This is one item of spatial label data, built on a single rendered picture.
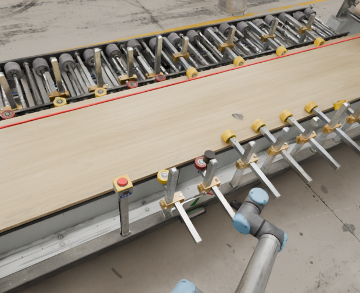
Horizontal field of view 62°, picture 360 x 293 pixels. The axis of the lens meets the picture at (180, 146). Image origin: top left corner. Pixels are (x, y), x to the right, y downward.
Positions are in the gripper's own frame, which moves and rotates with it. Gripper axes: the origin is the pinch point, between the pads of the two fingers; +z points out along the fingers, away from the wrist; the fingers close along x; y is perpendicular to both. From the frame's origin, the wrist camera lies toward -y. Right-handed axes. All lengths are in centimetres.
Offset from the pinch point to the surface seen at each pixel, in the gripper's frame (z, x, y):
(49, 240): 20, -95, -45
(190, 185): 19.7, -2.4, -44.6
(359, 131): 12, 149, -29
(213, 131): -9, 20, -60
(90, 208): 8, -69, -48
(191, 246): 82, -2, -25
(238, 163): -14.8, 16.4, -28.0
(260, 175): -13.8, 23.9, -16.4
